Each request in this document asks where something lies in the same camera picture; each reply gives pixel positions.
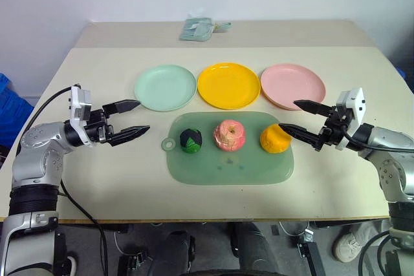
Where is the yellow plate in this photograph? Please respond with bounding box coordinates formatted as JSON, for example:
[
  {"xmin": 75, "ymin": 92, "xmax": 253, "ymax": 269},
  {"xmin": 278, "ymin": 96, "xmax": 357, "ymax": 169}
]
[{"xmin": 197, "ymin": 62, "xmax": 262, "ymax": 111}]

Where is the black floor cable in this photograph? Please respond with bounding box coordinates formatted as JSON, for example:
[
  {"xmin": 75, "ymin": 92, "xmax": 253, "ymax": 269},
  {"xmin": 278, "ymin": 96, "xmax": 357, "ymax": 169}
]
[{"xmin": 58, "ymin": 181, "xmax": 109, "ymax": 276}]

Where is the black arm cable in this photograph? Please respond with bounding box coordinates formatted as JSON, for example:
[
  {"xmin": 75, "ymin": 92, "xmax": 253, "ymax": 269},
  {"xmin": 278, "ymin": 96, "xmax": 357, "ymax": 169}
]
[
  {"xmin": 30, "ymin": 86, "xmax": 74, "ymax": 132},
  {"xmin": 340, "ymin": 116, "xmax": 414, "ymax": 154}
]

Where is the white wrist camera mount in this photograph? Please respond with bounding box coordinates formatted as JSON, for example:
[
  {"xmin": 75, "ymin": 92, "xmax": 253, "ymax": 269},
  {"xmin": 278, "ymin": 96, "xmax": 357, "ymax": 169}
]
[
  {"xmin": 68, "ymin": 84, "xmax": 94, "ymax": 149},
  {"xmin": 334, "ymin": 87, "xmax": 368, "ymax": 152}
]

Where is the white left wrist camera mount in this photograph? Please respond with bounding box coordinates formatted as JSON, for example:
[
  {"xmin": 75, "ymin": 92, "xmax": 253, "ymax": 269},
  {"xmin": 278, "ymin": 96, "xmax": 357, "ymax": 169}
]
[{"xmin": 68, "ymin": 84, "xmax": 94, "ymax": 149}]

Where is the blue plastic crate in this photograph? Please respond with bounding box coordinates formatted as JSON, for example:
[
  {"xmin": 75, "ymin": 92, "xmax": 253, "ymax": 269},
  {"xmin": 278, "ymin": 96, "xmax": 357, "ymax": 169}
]
[{"xmin": 0, "ymin": 71, "xmax": 36, "ymax": 147}]

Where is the small green tag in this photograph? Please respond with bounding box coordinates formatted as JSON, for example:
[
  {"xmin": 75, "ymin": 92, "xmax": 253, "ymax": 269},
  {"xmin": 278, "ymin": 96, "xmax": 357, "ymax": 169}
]
[{"xmin": 212, "ymin": 21, "xmax": 232, "ymax": 33}]

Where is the pink plate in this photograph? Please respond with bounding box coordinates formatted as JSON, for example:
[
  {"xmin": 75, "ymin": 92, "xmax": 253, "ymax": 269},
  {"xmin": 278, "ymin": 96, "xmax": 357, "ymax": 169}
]
[{"xmin": 259, "ymin": 63, "xmax": 327, "ymax": 112}]

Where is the dark green toy vegetable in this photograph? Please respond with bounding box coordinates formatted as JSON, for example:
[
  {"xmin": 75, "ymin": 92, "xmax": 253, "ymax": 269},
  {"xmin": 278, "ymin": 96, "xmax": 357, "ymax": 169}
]
[{"xmin": 179, "ymin": 127, "xmax": 204, "ymax": 154}]

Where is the translucent green cutting mat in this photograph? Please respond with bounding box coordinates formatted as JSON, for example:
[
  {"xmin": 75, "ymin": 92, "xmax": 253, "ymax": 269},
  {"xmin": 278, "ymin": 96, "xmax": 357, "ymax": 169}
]
[{"xmin": 160, "ymin": 111, "xmax": 296, "ymax": 187}]

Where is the blue plastic box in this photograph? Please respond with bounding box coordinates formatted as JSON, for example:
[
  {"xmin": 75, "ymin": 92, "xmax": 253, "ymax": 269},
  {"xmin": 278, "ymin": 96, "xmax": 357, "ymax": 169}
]
[{"xmin": 395, "ymin": 67, "xmax": 414, "ymax": 93}]

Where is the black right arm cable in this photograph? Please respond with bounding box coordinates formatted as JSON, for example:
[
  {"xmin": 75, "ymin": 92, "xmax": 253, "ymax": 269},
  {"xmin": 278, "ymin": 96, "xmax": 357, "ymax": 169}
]
[{"xmin": 340, "ymin": 116, "xmax": 414, "ymax": 154}]

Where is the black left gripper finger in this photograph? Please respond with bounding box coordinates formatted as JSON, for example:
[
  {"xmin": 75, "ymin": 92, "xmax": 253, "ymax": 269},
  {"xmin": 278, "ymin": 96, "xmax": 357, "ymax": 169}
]
[
  {"xmin": 102, "ymin": 98, "xmax": 142, "ymax": 116},
  {"xmin": 109, "ymin": 125, "xmax": 151, "ymax": 147}
]

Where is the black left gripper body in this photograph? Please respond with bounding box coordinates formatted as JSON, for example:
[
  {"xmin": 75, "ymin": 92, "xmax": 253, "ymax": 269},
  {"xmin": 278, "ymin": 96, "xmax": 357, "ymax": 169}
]
[{"xmin": 84, "ymin": 109, "xmax": 115, "ymax": 146}]

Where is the pink toy apple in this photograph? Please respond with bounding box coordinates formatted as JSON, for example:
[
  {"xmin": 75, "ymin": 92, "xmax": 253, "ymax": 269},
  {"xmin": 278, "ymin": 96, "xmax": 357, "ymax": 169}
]
[{"xmin": 213, "ymin": 119, "xmax": 247, "ymax": 153}]

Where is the white sneaker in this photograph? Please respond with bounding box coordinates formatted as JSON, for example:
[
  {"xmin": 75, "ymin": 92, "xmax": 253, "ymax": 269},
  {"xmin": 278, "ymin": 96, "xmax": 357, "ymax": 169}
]
[{"xmin": 332, "ymin": 223, "xmax": 372, "ymax": 264}]

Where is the dark rounded shape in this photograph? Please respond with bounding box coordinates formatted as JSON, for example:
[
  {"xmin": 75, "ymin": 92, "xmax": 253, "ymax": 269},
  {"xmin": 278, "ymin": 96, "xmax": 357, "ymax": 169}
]
[
  {"xmin": 151, "ymin": 229, "xmax": 197, "ymax": 276},
  {"xmin": 227, "ymin": 220, "xmax": 279, "ymax": 276}
]

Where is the mint green plate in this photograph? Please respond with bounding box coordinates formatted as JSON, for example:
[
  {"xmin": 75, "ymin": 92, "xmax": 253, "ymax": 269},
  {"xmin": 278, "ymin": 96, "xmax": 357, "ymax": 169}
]
[{"xmin": 133, "ymin": 64, "xmax": 198, "ymax": 113}]

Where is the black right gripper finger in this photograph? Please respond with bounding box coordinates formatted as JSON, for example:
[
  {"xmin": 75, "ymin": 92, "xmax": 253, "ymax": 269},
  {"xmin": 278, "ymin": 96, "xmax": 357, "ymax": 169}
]
[
  {"xmin": 292, "ymin": 99, "xmax": 334, "ymax": 117},
  {"xmin": 278, "ymin": 123, "xmax": 325, "ymax": 153}
]

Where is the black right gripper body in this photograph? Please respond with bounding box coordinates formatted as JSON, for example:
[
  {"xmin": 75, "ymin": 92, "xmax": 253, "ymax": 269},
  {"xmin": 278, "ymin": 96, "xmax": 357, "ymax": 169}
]
[{"xmin": 318, "ymin": 105, "xmax": 353, "ymax": 153}]

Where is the orange toy fruit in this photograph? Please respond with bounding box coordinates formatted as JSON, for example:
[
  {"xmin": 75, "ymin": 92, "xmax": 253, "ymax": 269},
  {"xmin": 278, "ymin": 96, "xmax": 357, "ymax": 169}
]
[{"xmin": 259, "ymin": 123, "xmax": 293, "ymax": 154}]

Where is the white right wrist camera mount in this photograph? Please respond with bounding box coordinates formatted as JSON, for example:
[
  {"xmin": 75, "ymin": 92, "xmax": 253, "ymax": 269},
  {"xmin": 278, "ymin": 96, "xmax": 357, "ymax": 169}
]
[{"xmin": 334, "ymin": 87, "xmax": 368, "ymax": 152}]

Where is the black metal stand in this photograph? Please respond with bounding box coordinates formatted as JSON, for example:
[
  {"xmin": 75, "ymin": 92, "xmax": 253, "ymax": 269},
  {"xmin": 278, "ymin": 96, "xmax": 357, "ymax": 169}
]
[{"xmin": 296, "ymin": 228, "xmax": 328, "ymax": 276}]

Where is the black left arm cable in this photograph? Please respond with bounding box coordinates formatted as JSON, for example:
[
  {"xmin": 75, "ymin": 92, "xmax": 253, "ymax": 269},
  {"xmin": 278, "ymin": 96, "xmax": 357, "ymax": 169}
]
[{"xmin": 30, "ymin": 86, "xmax": 74, "ymax": 132}]

